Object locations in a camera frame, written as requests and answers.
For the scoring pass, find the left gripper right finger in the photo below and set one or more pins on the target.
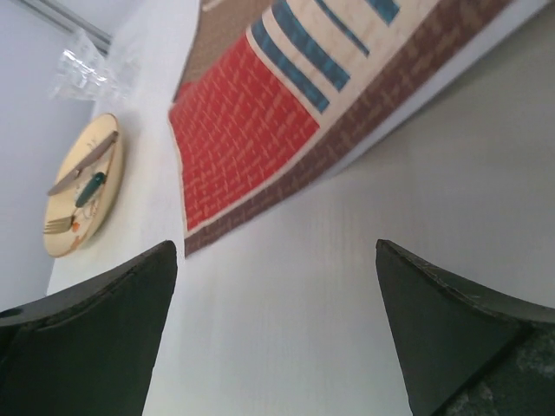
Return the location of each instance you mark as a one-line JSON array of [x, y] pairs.
[[465, 349]]

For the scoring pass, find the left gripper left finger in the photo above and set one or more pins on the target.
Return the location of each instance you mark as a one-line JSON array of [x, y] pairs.
[[89, 349]]

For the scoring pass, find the dark handled fork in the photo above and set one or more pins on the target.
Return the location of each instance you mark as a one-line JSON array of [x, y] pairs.
[[60, 225]]

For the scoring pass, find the clear glass cup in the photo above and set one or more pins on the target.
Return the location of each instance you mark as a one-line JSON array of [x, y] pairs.
[[84, 73]]

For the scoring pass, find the round wooden plate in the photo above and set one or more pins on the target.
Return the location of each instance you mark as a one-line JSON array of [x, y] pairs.
[[89, 218]]

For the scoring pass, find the brown wooden knife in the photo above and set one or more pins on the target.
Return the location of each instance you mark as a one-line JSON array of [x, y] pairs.
[[87, 161]]

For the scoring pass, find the patchwork striped placemat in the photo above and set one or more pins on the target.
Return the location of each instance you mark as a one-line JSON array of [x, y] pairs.
[[275, 93]]

